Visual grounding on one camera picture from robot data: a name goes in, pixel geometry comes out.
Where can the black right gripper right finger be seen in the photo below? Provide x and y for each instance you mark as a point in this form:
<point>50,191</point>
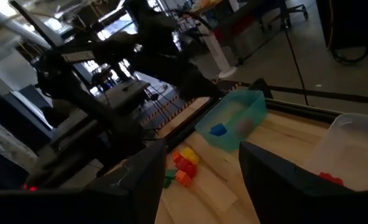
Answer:
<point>274,186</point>

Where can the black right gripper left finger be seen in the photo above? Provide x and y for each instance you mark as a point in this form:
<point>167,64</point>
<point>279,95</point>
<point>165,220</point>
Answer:
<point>143,174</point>

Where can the orange stud block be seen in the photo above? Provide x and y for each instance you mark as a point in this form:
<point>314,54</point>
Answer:
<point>183,178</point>

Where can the red stud block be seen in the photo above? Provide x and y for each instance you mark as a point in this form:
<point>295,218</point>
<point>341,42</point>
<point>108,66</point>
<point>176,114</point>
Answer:
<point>185,166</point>

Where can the yellow stud block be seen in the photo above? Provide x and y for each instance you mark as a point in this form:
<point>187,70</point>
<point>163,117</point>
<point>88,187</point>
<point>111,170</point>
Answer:
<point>190,155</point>

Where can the blue stud block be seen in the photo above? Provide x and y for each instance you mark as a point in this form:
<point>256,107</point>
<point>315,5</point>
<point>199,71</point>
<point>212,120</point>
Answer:
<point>218,130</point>

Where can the small red block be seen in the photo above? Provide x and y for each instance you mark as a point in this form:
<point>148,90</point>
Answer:
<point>330,179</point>

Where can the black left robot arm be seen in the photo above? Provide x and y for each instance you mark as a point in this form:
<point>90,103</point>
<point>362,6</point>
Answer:
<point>87,105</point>

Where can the orange black striped strip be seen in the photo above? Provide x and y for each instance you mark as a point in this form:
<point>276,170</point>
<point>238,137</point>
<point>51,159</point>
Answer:
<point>177,109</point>

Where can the small orange block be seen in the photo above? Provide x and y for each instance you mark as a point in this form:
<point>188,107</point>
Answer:
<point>175,156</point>

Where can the white floor fan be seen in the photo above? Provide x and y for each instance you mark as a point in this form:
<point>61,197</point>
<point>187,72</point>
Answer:
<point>218,53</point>

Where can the teal plastic bin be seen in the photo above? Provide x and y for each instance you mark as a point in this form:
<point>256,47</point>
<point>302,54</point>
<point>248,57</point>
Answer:
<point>249,105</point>

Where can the rolling workbench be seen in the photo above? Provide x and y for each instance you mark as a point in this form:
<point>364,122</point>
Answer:
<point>249,31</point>

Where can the clear plastic bin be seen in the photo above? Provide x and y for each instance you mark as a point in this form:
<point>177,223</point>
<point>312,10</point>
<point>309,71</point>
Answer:
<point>352,146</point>

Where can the black floor equipment box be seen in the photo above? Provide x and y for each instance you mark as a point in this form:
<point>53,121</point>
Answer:
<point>348,21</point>

